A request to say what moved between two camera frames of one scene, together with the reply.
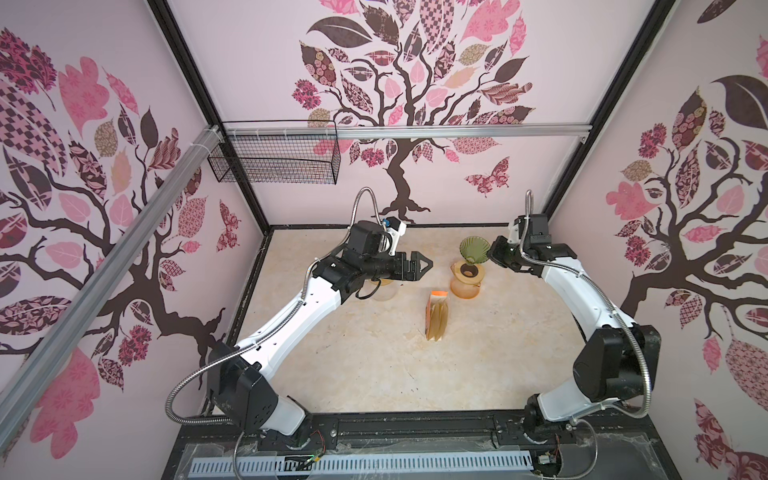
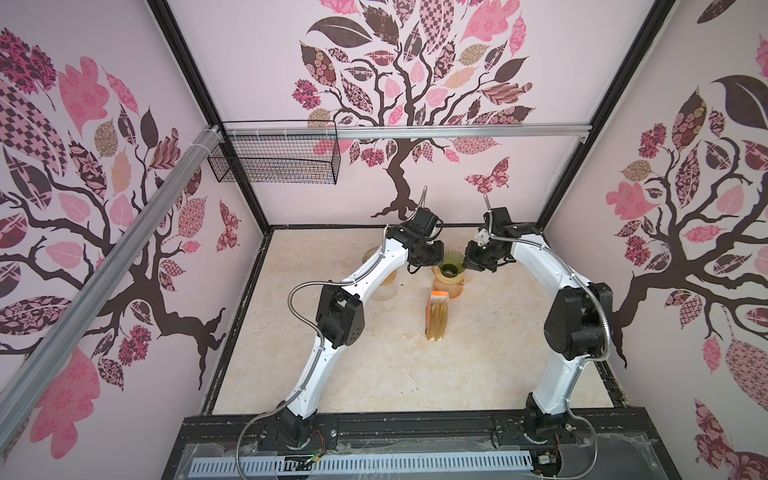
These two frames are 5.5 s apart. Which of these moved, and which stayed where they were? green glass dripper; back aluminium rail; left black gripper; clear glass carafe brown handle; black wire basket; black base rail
Moved: left black gripper; green glass dripper
Stayed: black base rail; black wire basket; back aluminium rail; clear glass carafe brown handle
